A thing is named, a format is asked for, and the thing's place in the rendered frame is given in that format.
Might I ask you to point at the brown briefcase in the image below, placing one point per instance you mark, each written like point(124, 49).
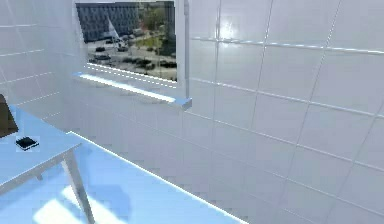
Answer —
point(6, 120)

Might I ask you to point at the white framed window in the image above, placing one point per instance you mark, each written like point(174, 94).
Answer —
point(130, 43)

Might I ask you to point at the white table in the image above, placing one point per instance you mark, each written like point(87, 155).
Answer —
point(30, 156)

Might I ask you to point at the small black flat box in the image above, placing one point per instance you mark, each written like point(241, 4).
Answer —
point(26, 143)

